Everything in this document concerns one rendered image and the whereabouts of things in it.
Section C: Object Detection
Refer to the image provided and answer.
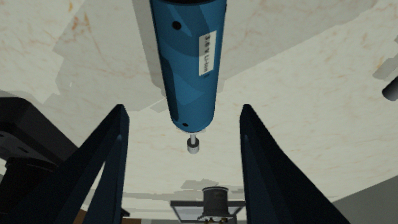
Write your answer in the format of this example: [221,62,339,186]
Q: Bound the grey metal bracket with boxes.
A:
[197,213,237,224]

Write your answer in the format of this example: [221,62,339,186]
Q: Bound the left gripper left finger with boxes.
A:
[0,104,130,224]

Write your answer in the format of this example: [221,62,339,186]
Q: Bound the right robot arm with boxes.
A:
[120,209,130,224]

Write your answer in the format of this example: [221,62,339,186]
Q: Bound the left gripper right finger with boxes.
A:
[239,104,351,224]

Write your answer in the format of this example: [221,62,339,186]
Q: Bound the dark blue nut driver barrel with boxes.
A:
[149,0,227,154]

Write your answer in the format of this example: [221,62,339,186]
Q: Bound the dark grey cylinder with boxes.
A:
[202,186,230,215]

